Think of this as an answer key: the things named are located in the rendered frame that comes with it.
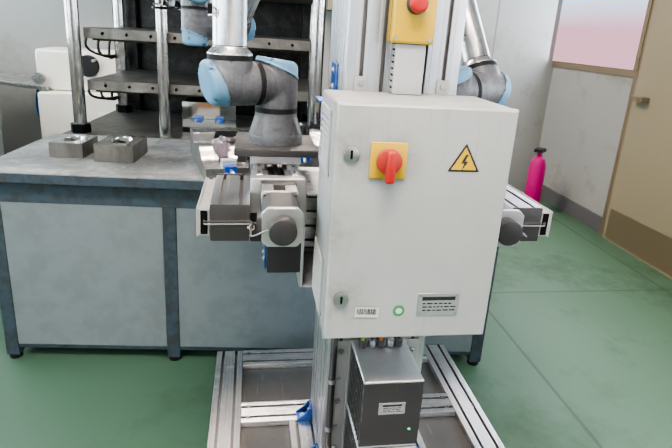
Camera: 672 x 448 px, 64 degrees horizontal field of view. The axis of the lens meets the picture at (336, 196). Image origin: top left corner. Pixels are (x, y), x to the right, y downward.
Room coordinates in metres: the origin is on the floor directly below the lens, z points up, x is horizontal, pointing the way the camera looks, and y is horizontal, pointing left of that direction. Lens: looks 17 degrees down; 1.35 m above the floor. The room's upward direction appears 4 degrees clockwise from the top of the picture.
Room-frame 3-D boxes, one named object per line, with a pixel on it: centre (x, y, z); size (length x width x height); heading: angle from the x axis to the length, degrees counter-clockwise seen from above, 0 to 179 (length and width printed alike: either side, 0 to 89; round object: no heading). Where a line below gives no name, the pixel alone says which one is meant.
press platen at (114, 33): (3.09, 0.75, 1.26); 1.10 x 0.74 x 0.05; 95
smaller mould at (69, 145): (2.14, 1.09, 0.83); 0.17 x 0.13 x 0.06; 5
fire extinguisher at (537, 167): (4.26, -1.62, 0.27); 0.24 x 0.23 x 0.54; 100
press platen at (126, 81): (3.09, 0.75, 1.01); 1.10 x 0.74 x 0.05; 95
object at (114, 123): (3.04, 0.75, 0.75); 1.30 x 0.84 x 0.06; 95
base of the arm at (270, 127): (1.49, 0.18, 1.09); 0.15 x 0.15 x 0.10
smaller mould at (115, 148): (2.12, 0.89, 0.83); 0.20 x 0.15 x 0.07; 5
